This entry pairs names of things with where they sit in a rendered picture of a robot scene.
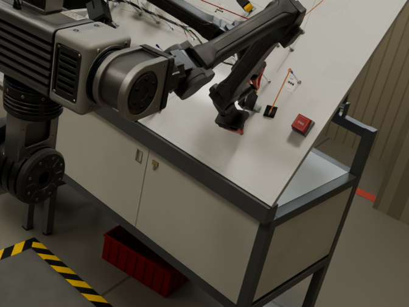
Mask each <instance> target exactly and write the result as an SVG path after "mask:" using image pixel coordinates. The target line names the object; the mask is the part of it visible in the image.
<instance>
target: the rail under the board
mask: <svg viewBox="0 0 409 307"><path fill-rule="evenodd" d="M94 112H95V113H97V114H98V115H99V116H101V117H103V118H104V119H106V120H107V121H108V122H110V123H112V124H113V125H115V126H116V127H117V128H119V129H121V130H122V131H123V132H125V133H126V134H128V135H130V136H131V137H132V138H134V139H135V140H137V141H139V142H140V143H141V144H143V145H145V146H146V147H148V148H149V149H151V150H152V151H154V152H155V153H157V154H158V155H160V156H161V157H163V158H164V159H166V160H167V161H169V162H170V163H172V164H173V165H175V166H176V167H178V168H179V169H181V170H182V171H184V172H185V173H187V174H188V175H190V176H191V177H193V178H194V179H196V180H197V181H199V182H200V183H202V184H203V185H205V186H206V187H208V188H209V189H211V190H212V191H214V192H216V193H217V194H218V195H220V196H222V197H223V198H224V199H226V200H227V201H229V202H231V203H232V204H233V205H235V206H236V207H238V208H240V209H241V210H242V211H244V212H246V213H247V214H249V215H250V216H251V217H253V218H255V219H256V220H257V221H259V222H260V223H262V224H264V225H265V224H267V223H269V222H271V221H273V220H274V217H275V214H276V211H277V208H278V203H276V204H275V206H274V207H273V208H272V207H271V206H269V205H267V204H266V203H264V202H263V201H261V200H260V199H258V198H257V197H255V196H253V195H252V194H250V193H249V192H247V191H246V190H244V189H242V188H241V187H239V186H238V185H236V184H235V183H233V182H232V181H230V180H228V179H227V178H225V177H224V176H222V175H221V174H219V173H218V172H216V171H215V170H213V169H211V168H210V167H208V166H207V165H205V164H203V163H202V162H200V161H199V160H197V159H196V158H194V157H193V156H191V155H189V154H188V153H186V152H185V151H183V150H182V149H180V148H179V147H177V146H176V145H174V144H172V143H171V142H169V141H168V140H166V139H164V138H163V137H161V136H160V135H158V134H157V133H155V132H154V131H152V130H150V129H149V128H147V127H146V126H144V125H143V124H141V123H140V122H134V121H129V120H127V119H125V118H123V117H122V116H121V115H120V114H119V111H118V110H117V109H115V108H101V109H99V110H96V111H94Z"/></svg>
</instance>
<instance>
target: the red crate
mask: <svg viewBox="0 0 409 307"><path fill-rule="evenodd" d="M103 236H104V237H105V240H104V245H103V252H102V258H103V259H104V260H106V261H108V262H109V263H111V264H112V265H114V266H116V267H117V268H119V269H120V270H122V271H124V272H125V273H127V274H128V275H130V276H131V277H133V278H135V279H136V280H138V281H140V282H141V283H142V284H144V285H146V286H147V287H149V288H150V289H152V290H154V291H155V292H157V293H159V294H160V295H162V296H163V297H165V298H166V297H167V296H169V295H170V294H172V292H173V291H175V290H176V289H178V288H179V287H180V286H181V285H182V284H183V283H185V282H186V281H187V280H188V278H187V277H186V276H184V275H183V274H182V273H181V272H179V271H178V270H177V269H176V268H174V267H173V266H172V265H170V264H169V263H168V262H167V261H165V260H164V259H162V258H161V257H160V256H159V255H157V254H156V253H155V252H154V251H153V250H151V249H150V248H148V247H147V246H146V245H145V244H143V243H142V242H141V241H140V240H138V239H137V238H136V237H134V236H133V235H132V234H131V233H129V232H128V231H127V230H126V229H124V228H123V227H121V226H120V225H118V226H116V227H114V228H112V229H111V230H109V231H108V232H106V233H104V234H103Z"/></svg>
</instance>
